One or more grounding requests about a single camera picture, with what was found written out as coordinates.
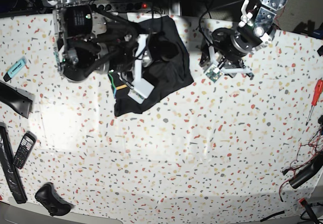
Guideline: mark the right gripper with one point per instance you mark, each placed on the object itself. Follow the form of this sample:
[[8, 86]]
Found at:
[[131, 75]]

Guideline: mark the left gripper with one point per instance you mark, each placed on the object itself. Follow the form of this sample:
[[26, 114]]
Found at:
[[210, 56]]

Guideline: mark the black T-shirt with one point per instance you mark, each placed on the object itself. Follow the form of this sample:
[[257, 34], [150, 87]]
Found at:
[[169, 72]]

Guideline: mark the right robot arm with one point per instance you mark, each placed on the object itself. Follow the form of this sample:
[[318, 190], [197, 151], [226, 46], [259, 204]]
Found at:
[[92, 38]]

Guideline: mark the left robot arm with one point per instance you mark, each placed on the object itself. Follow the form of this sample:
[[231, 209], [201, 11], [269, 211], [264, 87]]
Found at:
[[223, 49]]

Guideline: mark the light blue highlighter marker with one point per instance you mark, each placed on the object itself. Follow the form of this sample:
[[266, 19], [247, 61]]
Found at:
[[15, 69]]

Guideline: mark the black remote control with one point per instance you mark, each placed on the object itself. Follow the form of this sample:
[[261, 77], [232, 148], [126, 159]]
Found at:
[[27, 143]]

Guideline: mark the red black tool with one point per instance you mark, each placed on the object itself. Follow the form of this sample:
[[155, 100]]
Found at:
[[311, 215]]

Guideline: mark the black game controller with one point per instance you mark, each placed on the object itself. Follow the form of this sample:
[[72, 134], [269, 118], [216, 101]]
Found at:
[[49, 198]]

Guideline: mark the long black flat bar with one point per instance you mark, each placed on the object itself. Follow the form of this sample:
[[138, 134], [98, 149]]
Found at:
[[10, 171]]

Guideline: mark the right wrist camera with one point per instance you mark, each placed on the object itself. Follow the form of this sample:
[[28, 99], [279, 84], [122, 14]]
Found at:
[[141, 90]]

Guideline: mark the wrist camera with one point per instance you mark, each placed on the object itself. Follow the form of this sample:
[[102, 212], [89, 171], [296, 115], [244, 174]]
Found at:
[[213, 73], [141, 90]]

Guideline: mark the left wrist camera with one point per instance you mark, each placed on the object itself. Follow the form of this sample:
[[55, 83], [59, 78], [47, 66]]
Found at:
[[213, 73]]

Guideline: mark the red handled screwdriver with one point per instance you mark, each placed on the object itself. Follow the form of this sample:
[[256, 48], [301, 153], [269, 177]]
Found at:
[[316, 96]]

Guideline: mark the power strip with red switch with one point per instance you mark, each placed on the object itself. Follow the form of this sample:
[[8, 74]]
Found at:
[[124, 7]]

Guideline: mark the black cylinder with wires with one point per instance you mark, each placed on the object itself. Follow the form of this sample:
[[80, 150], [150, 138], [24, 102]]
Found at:
[[310, 170]]

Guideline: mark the black plastic handle part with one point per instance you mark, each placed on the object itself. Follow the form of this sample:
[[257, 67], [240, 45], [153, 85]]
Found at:
[[15, 100]]

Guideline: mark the black cable strip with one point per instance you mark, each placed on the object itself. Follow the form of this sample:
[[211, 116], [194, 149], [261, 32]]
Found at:
[[272, 215]]

